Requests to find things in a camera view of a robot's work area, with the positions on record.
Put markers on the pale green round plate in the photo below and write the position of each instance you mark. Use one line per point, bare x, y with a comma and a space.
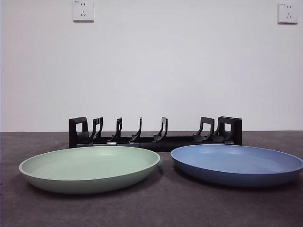
90, 172

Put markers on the blue round plate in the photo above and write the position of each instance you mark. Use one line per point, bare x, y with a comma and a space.
236, 168

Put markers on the black plastic plate rack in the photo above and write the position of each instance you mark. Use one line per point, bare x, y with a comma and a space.
165, 143

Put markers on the white wall socket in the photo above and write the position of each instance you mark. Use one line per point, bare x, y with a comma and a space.
287, 14
83, 11

